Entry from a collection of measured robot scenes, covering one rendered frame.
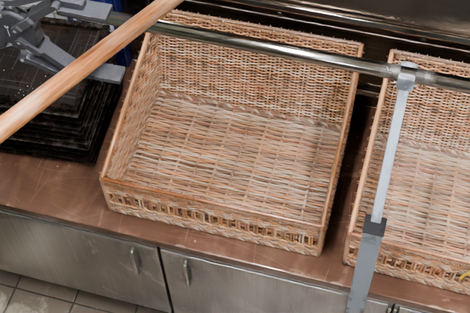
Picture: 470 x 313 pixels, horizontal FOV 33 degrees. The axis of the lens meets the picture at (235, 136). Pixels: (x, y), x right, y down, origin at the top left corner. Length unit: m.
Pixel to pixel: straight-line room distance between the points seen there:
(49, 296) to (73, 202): 0.61
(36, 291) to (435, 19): 1.50
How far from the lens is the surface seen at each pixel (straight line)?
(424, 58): 2.02
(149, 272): 2.22
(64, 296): 2.64
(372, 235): 1.61
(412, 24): 1.95
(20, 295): 2.68
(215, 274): 2.10
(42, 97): 1.16
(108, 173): 1.98
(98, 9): 1.15
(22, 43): 1.25
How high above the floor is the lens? 2.35
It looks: 55 degrees down
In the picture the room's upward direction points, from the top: 3 degrees counter-clockwise
